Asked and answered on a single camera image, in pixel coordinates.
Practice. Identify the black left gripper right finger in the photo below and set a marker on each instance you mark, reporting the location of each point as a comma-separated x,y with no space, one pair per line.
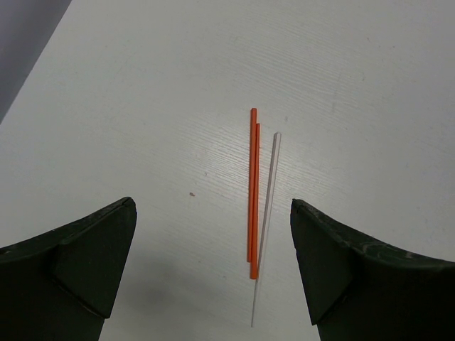
359,288

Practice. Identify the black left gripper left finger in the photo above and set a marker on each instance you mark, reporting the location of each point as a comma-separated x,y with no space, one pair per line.
62,284

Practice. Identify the white chopstick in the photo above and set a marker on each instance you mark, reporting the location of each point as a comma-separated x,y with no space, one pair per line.
266,220

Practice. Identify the orange chopstick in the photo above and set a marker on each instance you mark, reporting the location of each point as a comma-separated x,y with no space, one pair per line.
253,122
255,218

